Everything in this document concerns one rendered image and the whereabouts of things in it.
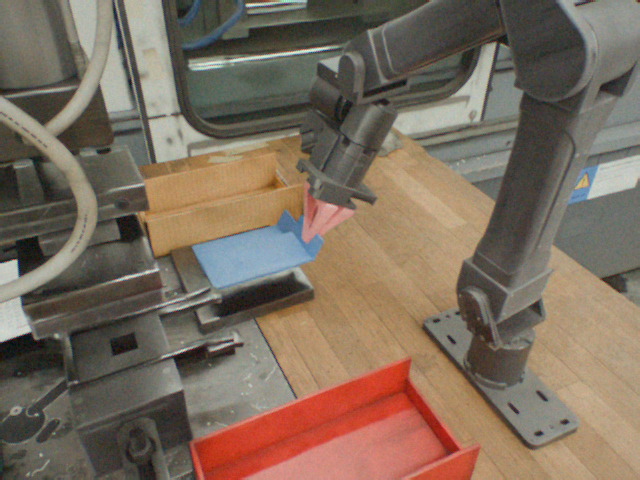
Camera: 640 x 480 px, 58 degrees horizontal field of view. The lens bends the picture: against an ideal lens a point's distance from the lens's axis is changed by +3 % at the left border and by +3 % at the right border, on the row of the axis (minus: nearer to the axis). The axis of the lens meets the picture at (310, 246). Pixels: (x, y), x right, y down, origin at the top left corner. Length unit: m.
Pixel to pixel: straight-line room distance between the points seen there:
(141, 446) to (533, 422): 0.40
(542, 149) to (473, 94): 0.91
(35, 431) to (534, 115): 0.59
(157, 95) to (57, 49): 0.68
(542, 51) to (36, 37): 0.36
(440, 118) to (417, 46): 0.80
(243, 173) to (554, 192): 0.57
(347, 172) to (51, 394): 0.43
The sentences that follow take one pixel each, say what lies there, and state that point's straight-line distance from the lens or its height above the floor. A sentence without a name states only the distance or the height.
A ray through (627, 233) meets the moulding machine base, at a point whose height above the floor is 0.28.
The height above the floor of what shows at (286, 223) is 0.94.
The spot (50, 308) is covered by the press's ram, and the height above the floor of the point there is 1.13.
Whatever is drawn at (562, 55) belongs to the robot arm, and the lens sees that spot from 0.48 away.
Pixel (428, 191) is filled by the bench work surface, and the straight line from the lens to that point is 1.03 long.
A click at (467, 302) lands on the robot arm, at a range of 0.62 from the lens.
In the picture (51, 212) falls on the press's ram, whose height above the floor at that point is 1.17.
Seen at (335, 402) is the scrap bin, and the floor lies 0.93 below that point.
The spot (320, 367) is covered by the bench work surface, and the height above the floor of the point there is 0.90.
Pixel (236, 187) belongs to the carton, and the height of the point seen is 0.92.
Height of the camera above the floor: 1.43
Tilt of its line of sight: 38 degrees down
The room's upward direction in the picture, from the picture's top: straight up
